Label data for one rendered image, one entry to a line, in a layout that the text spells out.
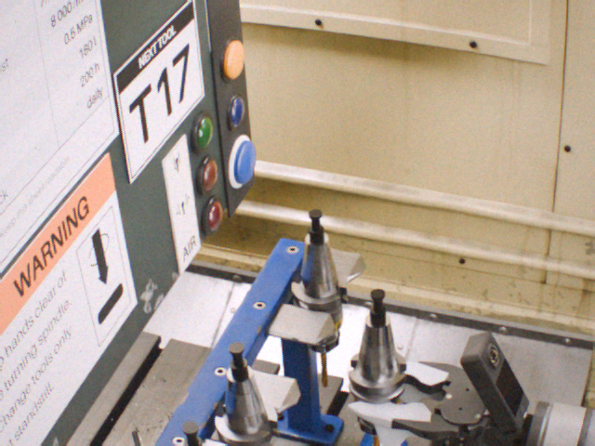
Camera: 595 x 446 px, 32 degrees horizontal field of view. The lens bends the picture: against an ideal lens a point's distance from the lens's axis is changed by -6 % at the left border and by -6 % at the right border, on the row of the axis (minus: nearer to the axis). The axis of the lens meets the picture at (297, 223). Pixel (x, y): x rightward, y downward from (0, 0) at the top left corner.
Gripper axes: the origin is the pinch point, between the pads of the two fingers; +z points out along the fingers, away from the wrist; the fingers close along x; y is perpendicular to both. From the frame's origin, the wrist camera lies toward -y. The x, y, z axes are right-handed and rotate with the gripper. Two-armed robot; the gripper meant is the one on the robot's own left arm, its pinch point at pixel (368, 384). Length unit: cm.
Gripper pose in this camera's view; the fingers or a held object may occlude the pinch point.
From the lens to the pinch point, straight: 116.6
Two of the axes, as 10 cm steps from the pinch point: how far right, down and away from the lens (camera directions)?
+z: -9.4, -1.9, 3.0
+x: 3.5, -5.7, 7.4
